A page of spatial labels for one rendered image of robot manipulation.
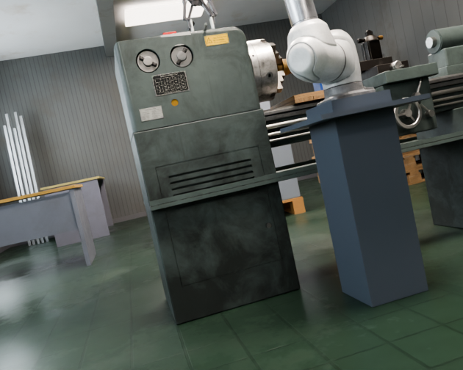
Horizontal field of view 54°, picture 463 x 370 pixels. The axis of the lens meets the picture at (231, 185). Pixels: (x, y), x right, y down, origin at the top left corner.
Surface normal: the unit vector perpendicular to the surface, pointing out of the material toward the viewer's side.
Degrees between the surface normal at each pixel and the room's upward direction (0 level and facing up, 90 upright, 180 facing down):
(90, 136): 90
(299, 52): 96
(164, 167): 90
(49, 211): 90
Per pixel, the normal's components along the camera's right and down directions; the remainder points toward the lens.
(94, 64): 0.22, 0.00
